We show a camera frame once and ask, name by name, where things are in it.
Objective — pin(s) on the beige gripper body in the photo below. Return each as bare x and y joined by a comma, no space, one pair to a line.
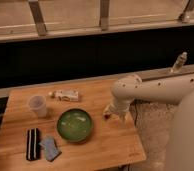
118,107

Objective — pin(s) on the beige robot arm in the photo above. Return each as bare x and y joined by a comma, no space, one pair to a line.
175,90

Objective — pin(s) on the green ceramic bowl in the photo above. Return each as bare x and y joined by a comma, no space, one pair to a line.
75,125

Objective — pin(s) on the small red brown object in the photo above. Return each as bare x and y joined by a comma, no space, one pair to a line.
106,116

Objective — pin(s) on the blue folded cloth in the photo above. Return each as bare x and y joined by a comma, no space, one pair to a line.
50,149

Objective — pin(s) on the small metal bracket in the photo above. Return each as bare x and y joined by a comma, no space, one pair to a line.
181,60

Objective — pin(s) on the metal railing post middle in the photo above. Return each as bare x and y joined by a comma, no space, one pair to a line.
104,14

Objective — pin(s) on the metal railing post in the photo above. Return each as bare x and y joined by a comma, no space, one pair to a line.
185,15
37,17
104,14

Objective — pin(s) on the metal railing post right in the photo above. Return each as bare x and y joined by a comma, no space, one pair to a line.
185,15

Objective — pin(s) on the metal railing post left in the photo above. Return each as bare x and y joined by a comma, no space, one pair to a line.
37,17

